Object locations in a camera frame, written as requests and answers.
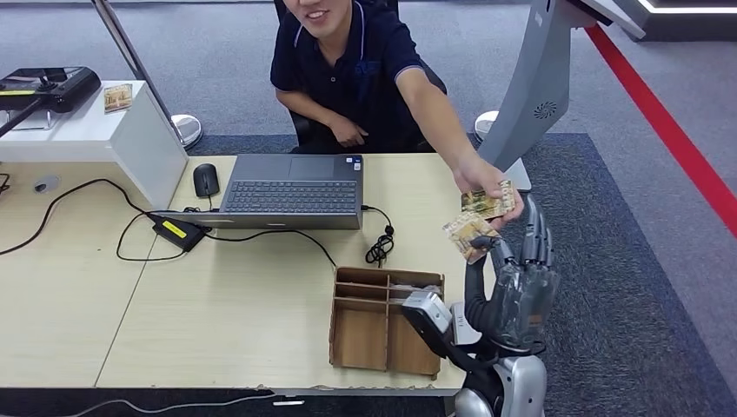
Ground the person's left hand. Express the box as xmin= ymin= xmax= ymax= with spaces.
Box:
xmin=451 ymin=154 xmax=525 ymax=231

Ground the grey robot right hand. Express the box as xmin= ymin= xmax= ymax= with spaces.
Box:
xmin=463 ymin=195 xmax=561 ymax=354

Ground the person's right hand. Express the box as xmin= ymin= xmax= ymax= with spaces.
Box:
xmin=329 ymin=114 xmax=369 ymax=148

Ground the wooden compartment organizer box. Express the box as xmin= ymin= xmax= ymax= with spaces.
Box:
xmin=328 ymin=266 xmax=446 ymax=381

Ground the person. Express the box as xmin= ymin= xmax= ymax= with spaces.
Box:
xmin=269 ymin=0 xmax=525 ymax=231

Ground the black card reader device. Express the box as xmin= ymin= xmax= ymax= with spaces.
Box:
xmin=0 ymin=66 xmax=103 ymax=114

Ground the black office chair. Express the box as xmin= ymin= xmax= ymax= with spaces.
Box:
xmin=273 ymin=0 xmax=448 ymax=154

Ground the round chrome base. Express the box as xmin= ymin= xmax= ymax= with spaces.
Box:
xmin=474 ymin=110 xmax=499 ymax=142

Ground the grey laptop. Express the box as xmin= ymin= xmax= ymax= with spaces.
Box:
xmin=155 ymin=153 xmax=365 ymax=231

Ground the grey kiosk stand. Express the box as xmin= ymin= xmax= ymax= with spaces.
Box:
xmin=473 ymin=0 xmax=647 ymax=193

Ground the black computer mouse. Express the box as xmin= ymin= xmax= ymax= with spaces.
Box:
xmin=192 ymin=163 xmax=221 ymax=199

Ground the stanchion pole with chrome base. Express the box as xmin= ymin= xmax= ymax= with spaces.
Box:
xmin=89 ymin=0 xmax=203 ymax=152

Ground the black power adapter yellow label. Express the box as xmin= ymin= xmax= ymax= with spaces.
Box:
xmin=151 ymin=215 xmax=206 ymax=253

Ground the white lit platform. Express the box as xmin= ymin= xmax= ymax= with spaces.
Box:
xmin=613 ymin=0 xmax=737 ymax=43

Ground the white cabinet box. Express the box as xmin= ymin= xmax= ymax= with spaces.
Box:
xmin=0 ymin=80 xmax=189 ymax=211

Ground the clear acrylic stand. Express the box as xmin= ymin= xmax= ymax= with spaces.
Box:
xmin=8 ymin=110 xmax=59 ymax=134

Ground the thin black cable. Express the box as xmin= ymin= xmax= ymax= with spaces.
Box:
xmin=201 ymin=229 xmax=338 ymax=270

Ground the coiled black cable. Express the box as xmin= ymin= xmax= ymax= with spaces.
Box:
xmin=359 ymin=205 xmax=395 ymax=268

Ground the looped black cable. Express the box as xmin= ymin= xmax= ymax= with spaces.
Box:
xmin=115 ymin=213 xmax=189 ymax=263

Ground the long black power cable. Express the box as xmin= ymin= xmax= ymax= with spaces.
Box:
xmin=0 ymin=178 xmax=159 ymax=257

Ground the white cable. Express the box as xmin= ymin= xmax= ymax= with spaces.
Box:
xmin=69 ymin=393 xmax=277 ymax=417

